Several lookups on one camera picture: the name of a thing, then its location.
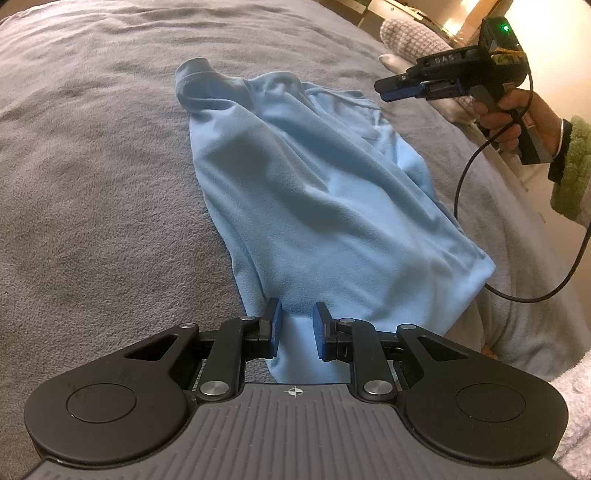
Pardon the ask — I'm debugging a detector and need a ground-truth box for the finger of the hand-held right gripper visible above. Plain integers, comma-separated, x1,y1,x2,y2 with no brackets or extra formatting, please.
381,87,432,102
375,74,428,93

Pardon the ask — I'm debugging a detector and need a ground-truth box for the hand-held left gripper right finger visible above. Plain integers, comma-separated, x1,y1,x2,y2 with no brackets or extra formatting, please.
313,302,469,402

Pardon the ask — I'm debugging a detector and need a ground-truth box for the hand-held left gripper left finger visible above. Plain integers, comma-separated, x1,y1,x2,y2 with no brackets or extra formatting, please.
124,298,282,403

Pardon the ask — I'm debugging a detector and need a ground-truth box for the light blue printed t-shirt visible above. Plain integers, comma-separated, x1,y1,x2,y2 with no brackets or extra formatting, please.
174,58,496,385

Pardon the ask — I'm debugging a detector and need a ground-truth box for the person's right forearm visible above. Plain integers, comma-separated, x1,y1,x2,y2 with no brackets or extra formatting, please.
549,115,591,228

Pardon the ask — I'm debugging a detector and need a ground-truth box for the person's right hand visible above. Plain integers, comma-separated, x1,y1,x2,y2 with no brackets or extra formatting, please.
473,88,565,153

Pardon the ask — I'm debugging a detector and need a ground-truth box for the folded houndstooth garment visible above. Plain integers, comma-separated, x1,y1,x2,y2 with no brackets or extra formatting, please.
379,17,455,63

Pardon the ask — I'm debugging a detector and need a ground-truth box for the white desk with drawers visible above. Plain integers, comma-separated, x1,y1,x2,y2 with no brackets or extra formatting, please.
323,0,467,38

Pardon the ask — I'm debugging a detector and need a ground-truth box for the person's grey garment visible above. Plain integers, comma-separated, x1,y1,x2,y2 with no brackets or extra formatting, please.
480,217,591,384

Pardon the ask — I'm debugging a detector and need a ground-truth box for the grey bed blanket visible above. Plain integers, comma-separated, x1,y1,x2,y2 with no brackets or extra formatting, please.
0,0,555,462

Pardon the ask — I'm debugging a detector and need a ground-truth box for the person's white fuzzy robe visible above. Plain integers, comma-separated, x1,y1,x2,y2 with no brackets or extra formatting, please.
549,348,591,478

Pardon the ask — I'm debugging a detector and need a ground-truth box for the light wooden post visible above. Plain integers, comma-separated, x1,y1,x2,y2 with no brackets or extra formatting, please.
462,0,515,40

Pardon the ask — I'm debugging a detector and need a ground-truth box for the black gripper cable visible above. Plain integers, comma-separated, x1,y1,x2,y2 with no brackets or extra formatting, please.
454,65,591,304

